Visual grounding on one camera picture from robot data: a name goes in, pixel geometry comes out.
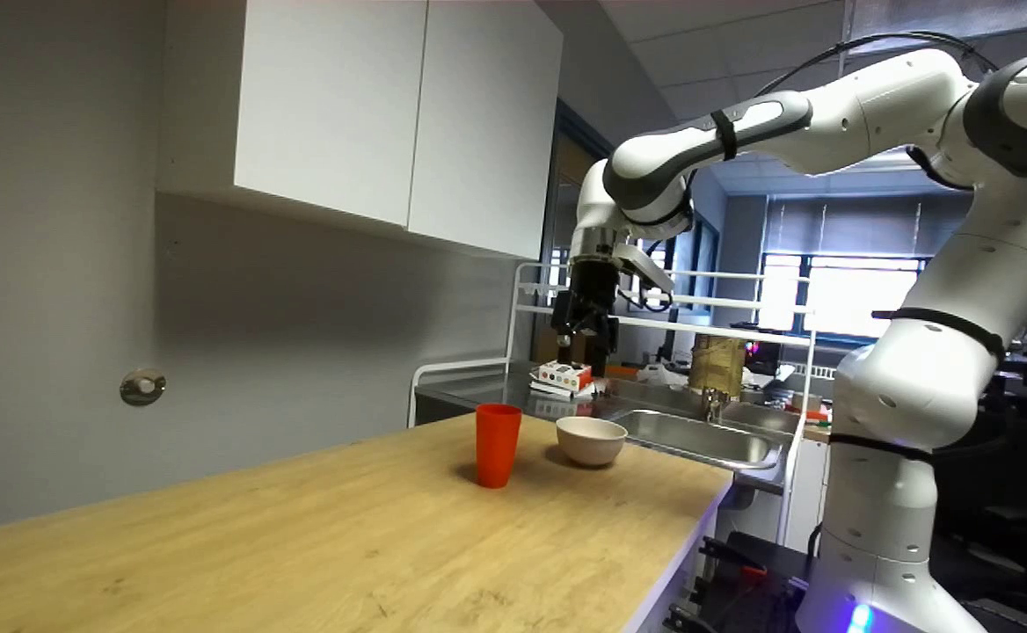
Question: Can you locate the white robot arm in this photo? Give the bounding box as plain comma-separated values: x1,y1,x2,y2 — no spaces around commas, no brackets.
553,49,1027,633

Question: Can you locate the steel sink basin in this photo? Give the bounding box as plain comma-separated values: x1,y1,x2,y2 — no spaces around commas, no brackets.
614,407,780,472

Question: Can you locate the white bowl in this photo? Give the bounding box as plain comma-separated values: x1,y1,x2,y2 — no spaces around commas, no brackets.
556,414,629,468

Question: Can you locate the brown paper bag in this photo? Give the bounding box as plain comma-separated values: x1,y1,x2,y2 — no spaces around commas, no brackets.
691,336,744,399

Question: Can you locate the red white box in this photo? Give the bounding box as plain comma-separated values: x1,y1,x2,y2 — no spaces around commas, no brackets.
532,363,595,399

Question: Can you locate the orange plastic cup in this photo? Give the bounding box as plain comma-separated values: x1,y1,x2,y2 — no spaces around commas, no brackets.
474,405,521,491

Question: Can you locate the white wall cabinet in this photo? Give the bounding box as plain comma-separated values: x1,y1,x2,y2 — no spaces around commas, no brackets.
159,0,561,260

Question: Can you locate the white metal rack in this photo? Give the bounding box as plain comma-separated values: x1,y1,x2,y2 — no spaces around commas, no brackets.
405,257,821,493

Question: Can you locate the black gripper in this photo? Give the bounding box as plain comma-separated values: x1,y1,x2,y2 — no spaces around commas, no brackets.
553,257,617,378

